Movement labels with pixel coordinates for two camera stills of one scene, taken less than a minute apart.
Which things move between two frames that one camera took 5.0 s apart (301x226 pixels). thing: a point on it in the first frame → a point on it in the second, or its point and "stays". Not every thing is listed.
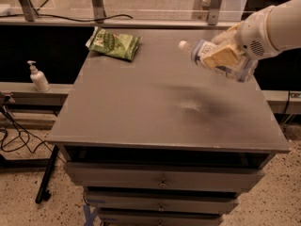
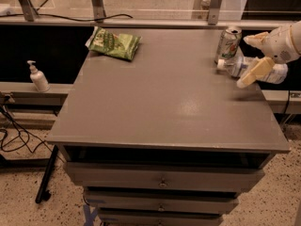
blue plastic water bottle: [243, 71] → [240, 67]
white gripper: [251, 38] → [279, 45]
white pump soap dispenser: [39, 78] stays
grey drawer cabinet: [160, 140] stays
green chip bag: [123, 46] stays
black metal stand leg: [43, 194] stays
